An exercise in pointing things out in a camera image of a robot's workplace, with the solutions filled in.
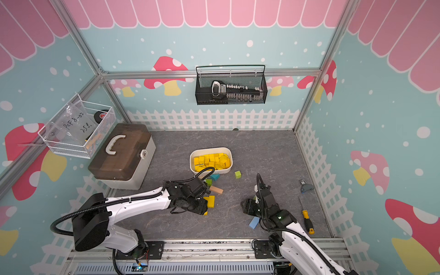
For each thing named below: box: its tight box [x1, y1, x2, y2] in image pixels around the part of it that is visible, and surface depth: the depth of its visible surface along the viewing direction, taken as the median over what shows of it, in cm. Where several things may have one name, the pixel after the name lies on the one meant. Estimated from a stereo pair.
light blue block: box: [248, 216, 261, 230], surface depth 83 cm
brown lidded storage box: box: [88, 123, 156, 190], surface depth 89 cm
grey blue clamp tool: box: [300, 179, 315, 194], surface depth 94 cm
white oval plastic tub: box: [189, 146, 234, 175], surface depth 104 cm
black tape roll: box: [93, 108, 109, 124], surface depth 82 cm
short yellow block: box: [207, 195, 216, 208], surface depth 90 cm
